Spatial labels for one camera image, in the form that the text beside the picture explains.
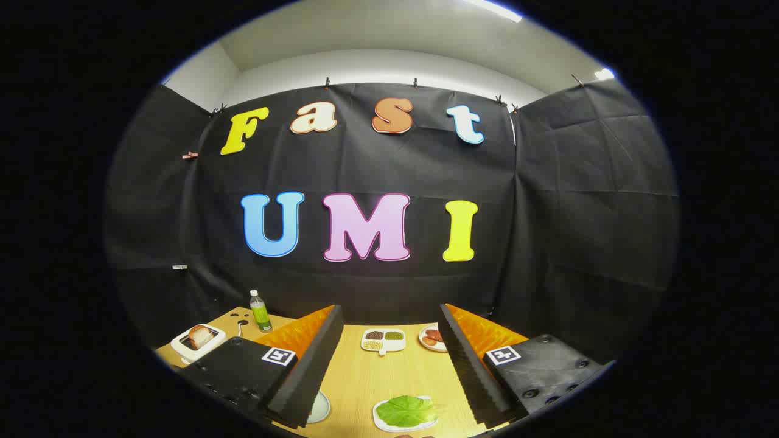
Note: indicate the round white meat plate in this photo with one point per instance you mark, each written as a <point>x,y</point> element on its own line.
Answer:
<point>423,340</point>

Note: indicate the white toaster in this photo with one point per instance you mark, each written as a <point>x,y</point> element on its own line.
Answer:
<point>210,345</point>

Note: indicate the green lettuce leaf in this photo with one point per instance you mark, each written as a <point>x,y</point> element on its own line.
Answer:
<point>405,410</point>

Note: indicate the green label plastic bottle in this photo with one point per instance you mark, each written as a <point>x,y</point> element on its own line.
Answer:
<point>261,315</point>

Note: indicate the brown crust toast slice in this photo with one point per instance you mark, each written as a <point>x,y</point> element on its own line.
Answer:
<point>199,336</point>

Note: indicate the black backdrop cloth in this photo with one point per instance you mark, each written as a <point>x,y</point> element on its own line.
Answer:
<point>365,164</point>

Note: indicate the red meat slice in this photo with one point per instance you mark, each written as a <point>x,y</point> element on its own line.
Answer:
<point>434,336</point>

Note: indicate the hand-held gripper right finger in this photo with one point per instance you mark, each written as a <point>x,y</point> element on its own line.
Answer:
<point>465,365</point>

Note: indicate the white divided bean dish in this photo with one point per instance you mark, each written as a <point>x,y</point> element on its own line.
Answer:
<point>383,345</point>

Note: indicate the white square plate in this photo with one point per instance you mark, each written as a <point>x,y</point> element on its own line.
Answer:
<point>389,424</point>

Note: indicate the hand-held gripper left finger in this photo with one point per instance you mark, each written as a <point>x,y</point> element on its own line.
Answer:
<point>316,359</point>

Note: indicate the pale green round plate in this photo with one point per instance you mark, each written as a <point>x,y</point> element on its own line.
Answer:
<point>319,409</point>

